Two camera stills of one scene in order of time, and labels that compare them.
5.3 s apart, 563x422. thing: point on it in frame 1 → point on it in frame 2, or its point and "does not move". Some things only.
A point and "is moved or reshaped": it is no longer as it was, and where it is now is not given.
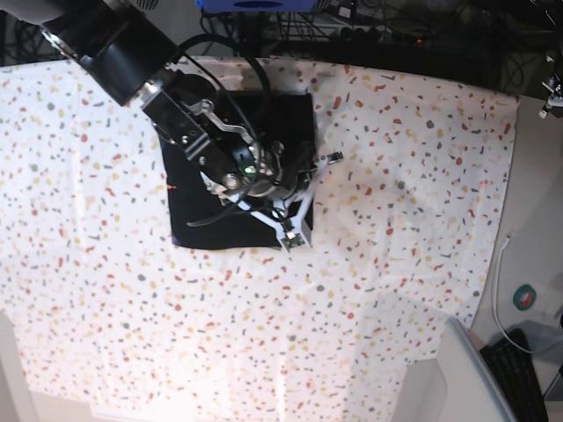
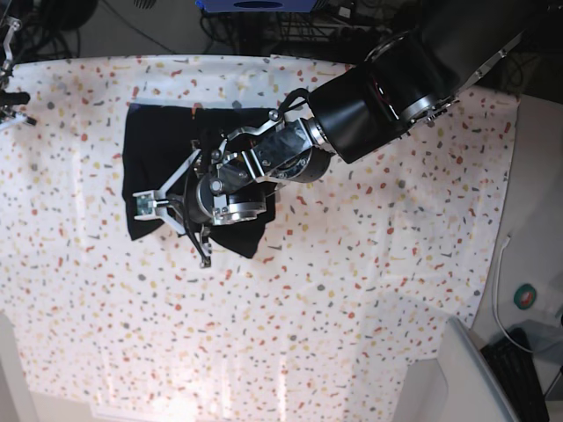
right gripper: x=554 y=102 → x=288 y=149
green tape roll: x=524 y=296 does not move
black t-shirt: x=200 y=218 is moved or reshaped
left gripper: x=233 y=162 → x=9 y=117
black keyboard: x=516 y=379 does not move
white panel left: x=15 y=402 does not move
